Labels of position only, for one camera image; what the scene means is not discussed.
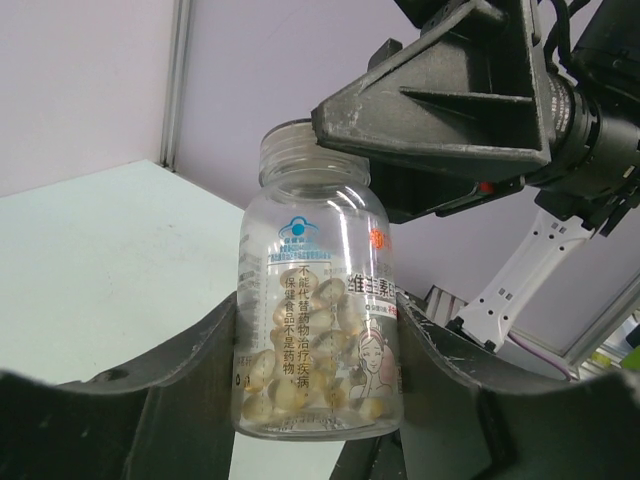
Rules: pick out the clear pill bottle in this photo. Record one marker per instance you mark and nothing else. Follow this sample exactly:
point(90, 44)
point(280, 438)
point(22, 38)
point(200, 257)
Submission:
point(316, 354)

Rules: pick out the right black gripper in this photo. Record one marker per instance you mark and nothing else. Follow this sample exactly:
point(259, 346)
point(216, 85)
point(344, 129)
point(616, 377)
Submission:
point(473, 98)

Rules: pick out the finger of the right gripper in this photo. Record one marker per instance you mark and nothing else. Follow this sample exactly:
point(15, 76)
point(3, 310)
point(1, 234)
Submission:
point(408, 194)

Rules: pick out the left aluminium frame post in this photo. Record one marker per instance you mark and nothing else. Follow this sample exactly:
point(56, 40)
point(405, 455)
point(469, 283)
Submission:
point(182, 23)

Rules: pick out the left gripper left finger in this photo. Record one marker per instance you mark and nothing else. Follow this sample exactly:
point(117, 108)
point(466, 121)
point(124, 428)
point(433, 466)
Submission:
point(162, 415)

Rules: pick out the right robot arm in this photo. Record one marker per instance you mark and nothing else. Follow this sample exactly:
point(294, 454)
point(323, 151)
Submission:
point(488, 319)

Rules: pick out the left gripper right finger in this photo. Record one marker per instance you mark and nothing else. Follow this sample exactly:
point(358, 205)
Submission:
point(470, 415)

